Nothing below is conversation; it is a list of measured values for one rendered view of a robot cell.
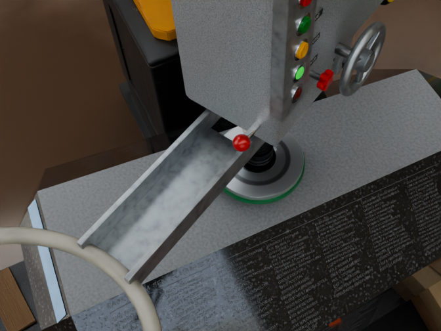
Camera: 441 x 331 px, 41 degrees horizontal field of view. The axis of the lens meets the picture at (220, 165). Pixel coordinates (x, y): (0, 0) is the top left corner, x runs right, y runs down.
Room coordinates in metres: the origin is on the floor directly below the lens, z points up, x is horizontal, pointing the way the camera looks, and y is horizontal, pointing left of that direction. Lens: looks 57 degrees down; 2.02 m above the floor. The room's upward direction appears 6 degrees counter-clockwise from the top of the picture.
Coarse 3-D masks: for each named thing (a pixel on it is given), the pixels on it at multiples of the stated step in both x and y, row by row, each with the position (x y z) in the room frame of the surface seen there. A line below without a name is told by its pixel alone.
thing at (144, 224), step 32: (192, 128) 0.68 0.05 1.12; (160, 160) 0.61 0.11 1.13; (192, 160) 0.64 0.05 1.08; (224, 160) 0.63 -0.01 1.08; (128, 192) 0.55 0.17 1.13; (160, 192) 0.57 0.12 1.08; (192, 192) 0.56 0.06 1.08; (96, 224) 0.49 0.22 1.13; (128, 224) 0.51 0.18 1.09; (160, 224) 0.50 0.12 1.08; (192, 224) 0.50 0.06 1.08; (128, 256) 0.44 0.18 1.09; (160, 256) 0.43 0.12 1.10
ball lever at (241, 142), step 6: (252, 126) 0.63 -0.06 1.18; (258, 126) 0.63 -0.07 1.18; (246, 132) 0.61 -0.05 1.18; (252, 132) 0.61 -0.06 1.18; (234, 138) 0.60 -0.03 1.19; (240, 138) 0.60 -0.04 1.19; (246, 138) 0.60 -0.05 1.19; (234, 144) 0.59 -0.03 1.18; (240, 144) 0.59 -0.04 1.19; (246, 144) 0.59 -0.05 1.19; (240, 150) 0.58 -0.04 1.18
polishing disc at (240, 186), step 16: (240, 128) 0.85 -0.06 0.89; (288, 144) 0.78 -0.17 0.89; (288, 160) 0.74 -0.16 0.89; (240, 176) 0.71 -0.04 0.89; (256, 176) 0.71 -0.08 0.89; (272, 176) 0.70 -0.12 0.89; (288, 176) 0.70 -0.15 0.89; (240, 192) 0.67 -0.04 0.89; (256, 192) 0.66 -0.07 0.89; (272, 192) 0.66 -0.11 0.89
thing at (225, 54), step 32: (192, 0) 0.72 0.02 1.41; (224, 0) 0.67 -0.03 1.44; (256, 0) 0.64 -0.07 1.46; (320, 0) 0.69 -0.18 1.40; (192, 32) 0.72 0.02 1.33; (224, 32) 0.68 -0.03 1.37; (256, 32) 0.64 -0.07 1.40; (320, 32) 0.70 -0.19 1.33; (192, 64) 0.73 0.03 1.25; (224, 64) 0.68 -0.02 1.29; (256, 64) 0.64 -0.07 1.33; (320, 64) 0.71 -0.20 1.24; (192, 96) 0.74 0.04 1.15; (224, 96) 0.68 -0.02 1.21; (256, 96) 0.64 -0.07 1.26; (288, 128) 0.64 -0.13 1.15
